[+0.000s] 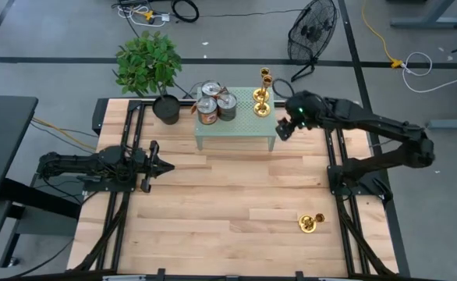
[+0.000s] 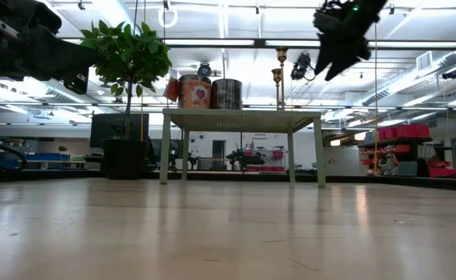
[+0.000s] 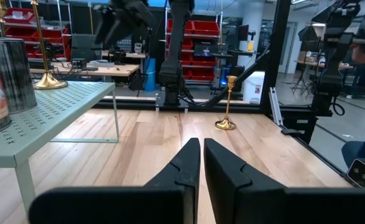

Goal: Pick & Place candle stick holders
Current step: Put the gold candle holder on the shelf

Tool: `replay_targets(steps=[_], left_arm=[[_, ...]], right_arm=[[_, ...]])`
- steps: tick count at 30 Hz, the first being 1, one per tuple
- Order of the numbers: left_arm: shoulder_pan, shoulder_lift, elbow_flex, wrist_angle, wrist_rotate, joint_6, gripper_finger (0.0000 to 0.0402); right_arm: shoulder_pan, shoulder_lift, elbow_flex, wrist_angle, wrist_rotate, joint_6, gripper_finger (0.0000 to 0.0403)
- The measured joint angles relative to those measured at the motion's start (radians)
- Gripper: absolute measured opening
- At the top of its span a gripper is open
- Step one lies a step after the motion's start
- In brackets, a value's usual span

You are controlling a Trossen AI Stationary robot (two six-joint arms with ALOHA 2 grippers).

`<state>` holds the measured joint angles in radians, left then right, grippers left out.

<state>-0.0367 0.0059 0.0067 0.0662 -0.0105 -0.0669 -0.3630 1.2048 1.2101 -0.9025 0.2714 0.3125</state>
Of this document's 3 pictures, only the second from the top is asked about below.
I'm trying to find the black monitor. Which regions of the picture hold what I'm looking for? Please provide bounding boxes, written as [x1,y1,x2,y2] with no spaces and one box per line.
[89,112,150,149]

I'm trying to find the green perforated metal shelf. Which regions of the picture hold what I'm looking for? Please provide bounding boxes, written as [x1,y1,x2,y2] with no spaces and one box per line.
[159,107,327,188]

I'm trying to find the green plant in black pot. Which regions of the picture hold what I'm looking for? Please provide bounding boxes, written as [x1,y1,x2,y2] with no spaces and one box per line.
[79,19,174,180]

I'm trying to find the white hanging ring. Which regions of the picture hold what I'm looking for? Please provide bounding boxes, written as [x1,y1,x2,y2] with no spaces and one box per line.
[157,6,180,30]

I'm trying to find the red storage bin rack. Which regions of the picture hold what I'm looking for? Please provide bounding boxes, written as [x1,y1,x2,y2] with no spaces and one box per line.
[358,123,433,178]

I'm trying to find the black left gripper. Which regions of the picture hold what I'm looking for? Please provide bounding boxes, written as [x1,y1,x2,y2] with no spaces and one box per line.
[0,0,100,96]

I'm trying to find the silver lidded candle tin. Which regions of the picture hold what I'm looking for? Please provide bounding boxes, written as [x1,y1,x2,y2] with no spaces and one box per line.
[211,78,244,110]
[163,74,213,110]

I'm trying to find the silver ventilation duct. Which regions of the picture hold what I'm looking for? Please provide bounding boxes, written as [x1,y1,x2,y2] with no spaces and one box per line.
[362,49,456,108]

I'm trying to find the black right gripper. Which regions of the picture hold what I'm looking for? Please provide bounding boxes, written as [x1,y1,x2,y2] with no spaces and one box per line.
[312,0,389,82]

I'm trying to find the yellow hanging cable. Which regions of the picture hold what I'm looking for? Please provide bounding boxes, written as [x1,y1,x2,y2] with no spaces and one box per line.
[372,23,380,177]

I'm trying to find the tall brass candlestick holder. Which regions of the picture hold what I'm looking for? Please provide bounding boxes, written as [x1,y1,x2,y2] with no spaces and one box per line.
[275,46,289,111]

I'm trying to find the black round ceiling fixture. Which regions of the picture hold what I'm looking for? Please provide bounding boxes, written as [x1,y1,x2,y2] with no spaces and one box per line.
[196,61,213,78]

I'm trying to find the medium brass candlestick holder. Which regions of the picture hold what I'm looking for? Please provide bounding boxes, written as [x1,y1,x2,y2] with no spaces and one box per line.
[271,68,283,111]

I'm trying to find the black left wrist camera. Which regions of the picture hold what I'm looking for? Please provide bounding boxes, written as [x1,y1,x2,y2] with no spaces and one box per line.
[0,14,23,42]

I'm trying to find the blue storage bins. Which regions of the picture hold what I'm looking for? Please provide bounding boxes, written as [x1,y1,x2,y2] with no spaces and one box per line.
[23,152,72,163]

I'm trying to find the black curved cable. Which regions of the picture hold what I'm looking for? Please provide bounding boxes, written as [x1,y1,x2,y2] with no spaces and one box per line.
[0,134,29,173]

